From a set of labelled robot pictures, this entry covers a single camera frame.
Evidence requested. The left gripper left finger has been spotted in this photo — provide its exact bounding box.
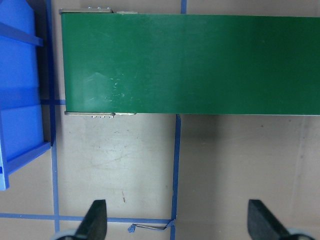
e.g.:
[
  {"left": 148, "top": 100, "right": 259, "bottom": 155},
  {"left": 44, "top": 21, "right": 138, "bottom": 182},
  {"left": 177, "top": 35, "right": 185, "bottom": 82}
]
[{"left": 73, "top": 199, "right": 108, "bottom": 240}]

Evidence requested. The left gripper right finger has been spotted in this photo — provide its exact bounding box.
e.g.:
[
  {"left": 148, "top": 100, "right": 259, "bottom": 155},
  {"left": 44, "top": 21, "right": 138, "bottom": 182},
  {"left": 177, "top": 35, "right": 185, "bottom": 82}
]
[{"left": 247, "top": 199, "right": 295, "bottom": 240}]

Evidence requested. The left blue plastic bin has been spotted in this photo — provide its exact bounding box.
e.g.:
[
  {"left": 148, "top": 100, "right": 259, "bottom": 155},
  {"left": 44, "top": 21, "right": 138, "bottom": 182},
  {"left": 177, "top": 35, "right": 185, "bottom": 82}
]
[{"left": 0, "top": 0, "right": 50, "bottom": 191}]

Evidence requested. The green conveyor belt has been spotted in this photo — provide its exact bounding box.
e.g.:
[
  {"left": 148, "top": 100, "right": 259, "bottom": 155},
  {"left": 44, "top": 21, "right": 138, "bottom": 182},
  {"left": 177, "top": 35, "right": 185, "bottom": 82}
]
[{"left": 60, "top": 10, "right": 320, "bottom": 116}]

